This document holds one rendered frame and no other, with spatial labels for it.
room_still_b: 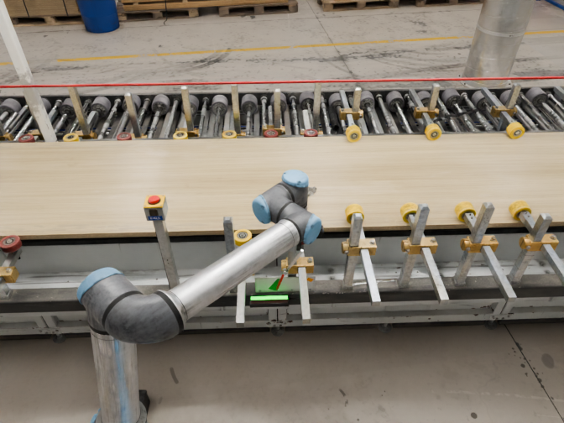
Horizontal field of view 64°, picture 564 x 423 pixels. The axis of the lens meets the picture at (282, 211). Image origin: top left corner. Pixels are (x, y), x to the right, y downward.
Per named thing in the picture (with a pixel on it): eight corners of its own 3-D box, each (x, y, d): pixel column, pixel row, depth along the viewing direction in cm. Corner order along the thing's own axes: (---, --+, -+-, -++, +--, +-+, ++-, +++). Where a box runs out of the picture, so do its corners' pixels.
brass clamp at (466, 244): (495, 253, 186) (499, 244, 182) (463, 253, 185) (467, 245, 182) (489, 242, 190) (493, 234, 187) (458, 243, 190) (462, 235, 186)
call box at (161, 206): (165, 221, 167) (162, 206, 162) (147, 222, 167) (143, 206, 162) (169, 210, 172) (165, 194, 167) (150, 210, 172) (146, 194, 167)
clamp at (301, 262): (313, 273, 191) (314, 265, 187) (281, 274, 190) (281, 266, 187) (312, 263, 195) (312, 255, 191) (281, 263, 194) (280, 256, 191)
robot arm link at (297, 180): (274, 175, 148) (295, 163, 154) (274, 204, 157) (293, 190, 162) (295, 187, 144) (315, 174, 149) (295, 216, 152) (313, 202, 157)
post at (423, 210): (407, 289, 201) (430, 207, 169) (399, 289, 201) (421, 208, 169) (404, 282, 204) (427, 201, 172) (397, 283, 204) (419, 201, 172)
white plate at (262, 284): (314, 291, 198) (315, 276, 192) (255, 293, 198) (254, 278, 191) (314, 290, 199) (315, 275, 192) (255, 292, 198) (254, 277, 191)
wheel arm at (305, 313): (310, 324, 171) (310, 318, 168) (301, 325, 171) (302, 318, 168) (302, 242, 204) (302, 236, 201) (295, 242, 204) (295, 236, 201)
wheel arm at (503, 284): (514, 302, 166) (518, 296, 163) (505, 302, 166) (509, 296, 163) (467, 212, 203) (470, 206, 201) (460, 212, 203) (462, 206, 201)
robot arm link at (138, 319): (129, 343, 95) (328, 211, 136) (98, 310, 101) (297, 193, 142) (137, 375, 102) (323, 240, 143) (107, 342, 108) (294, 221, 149)
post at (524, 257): (512, 295, 207) (554, 217, 175) (504, 295, 207) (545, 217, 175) (509, 289, 209) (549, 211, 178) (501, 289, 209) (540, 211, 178)
